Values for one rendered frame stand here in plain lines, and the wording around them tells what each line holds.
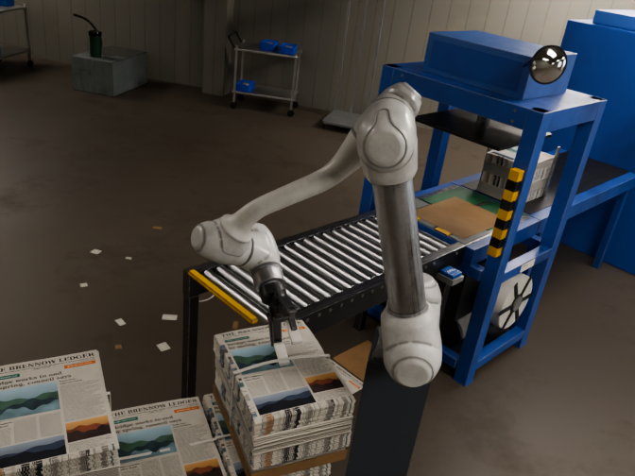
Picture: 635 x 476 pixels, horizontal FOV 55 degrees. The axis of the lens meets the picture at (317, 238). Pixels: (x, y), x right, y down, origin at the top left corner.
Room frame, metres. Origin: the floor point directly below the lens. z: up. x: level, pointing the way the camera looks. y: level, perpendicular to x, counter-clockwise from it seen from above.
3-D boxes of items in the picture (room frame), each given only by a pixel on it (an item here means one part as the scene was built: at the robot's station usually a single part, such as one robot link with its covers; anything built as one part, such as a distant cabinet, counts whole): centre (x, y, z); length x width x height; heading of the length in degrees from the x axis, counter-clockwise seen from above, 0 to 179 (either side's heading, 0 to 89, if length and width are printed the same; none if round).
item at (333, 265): (2.49, -0.07, 0.77); 0.47 x 0.05 x 0.05; 47
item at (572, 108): (3.28, -0.80, 1.50); 0.94 x 0.68 x 0.10; 47
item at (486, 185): (3.70, -1.19, 0.93); 0.38 x 0.30 x 0.26; 137
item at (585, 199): (4.11, -1.57, 0.75); 1.55 x 0.65 x 0.10; 137
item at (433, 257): (2.36, -0.29, 0.74); 1.34 x 0.05 x 0.12; 137
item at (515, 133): (3.28, -0.80, 1.30); 0.55 x 0.55 x 0.03; 47
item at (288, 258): (2.40, 0.02, 0.77); 0.47 x 0.05 x 0.05; 47
